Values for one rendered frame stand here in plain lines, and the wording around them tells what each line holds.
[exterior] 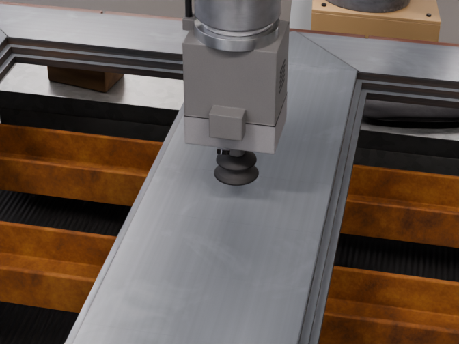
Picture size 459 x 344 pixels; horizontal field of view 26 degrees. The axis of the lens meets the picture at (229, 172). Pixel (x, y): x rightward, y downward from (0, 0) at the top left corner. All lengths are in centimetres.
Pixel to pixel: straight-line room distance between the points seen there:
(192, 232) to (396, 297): 27
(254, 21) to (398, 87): 39
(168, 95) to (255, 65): 62
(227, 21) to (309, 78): 36
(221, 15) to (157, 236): 22
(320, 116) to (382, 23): 52
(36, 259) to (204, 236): 31
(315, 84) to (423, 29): 48
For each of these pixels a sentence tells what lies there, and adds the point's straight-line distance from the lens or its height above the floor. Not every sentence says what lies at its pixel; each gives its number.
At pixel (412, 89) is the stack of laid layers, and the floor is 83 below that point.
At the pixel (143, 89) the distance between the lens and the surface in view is 149.
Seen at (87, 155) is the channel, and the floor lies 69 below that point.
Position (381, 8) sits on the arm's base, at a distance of 161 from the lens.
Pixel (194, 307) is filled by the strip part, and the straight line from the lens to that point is 85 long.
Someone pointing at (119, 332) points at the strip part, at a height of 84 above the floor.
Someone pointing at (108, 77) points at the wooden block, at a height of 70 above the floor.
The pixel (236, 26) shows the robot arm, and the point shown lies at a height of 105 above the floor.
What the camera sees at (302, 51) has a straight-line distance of 124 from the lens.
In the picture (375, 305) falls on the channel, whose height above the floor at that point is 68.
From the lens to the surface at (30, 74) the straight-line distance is 155.
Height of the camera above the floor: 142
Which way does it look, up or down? 34 degrees down
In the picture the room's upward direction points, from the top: straight up
